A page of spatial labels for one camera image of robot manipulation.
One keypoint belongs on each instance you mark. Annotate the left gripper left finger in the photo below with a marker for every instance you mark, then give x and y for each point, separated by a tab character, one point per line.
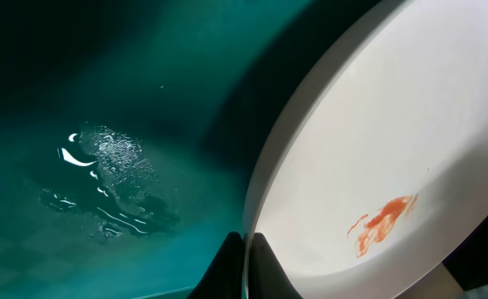
223	277

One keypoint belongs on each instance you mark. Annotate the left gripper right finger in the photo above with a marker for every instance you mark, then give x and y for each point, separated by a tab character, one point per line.
266	278

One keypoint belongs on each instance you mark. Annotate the white plate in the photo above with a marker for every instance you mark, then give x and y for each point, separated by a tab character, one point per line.
377	167

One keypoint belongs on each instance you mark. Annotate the teal plastic tray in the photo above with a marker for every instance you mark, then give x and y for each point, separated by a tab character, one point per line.
129	131

